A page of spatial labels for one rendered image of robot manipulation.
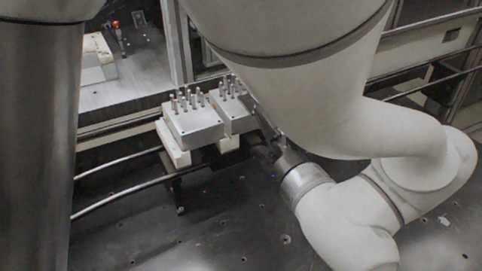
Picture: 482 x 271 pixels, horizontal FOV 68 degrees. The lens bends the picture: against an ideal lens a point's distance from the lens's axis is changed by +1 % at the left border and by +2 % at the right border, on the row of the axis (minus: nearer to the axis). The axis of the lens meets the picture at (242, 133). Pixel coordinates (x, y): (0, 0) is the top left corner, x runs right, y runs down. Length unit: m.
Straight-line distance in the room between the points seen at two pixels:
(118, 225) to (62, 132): 0.65
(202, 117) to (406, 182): 0.42
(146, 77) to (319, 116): 0.77
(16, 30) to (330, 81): 0.17
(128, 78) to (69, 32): 0.71
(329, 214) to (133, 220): 0.51
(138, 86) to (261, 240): 0.47
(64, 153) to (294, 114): 0.17
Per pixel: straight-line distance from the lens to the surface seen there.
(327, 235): 0.56
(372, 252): 0.54
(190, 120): 0.76
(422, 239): 0.94
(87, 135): 2.04
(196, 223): 0.87
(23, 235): 0.30
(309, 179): 0.60
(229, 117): 0.75
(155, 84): 0.92
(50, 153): 0.27
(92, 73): 1.01
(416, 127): 0.40
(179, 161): 0.75
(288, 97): 0.19
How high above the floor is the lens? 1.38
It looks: 40 degrees down
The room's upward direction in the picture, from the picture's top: straight up
